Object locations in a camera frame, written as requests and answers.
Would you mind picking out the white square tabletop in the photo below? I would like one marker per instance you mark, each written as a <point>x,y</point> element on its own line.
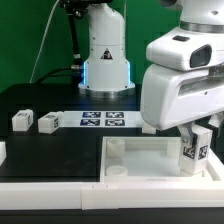
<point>141,159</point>

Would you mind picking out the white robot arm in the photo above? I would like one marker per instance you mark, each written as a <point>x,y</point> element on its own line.
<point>107,72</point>

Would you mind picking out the white obstacle fence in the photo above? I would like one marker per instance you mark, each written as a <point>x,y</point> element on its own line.
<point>109,195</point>

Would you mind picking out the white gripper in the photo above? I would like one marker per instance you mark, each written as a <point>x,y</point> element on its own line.
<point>172,98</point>

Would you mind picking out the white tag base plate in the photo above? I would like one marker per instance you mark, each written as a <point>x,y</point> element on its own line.
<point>102,119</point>

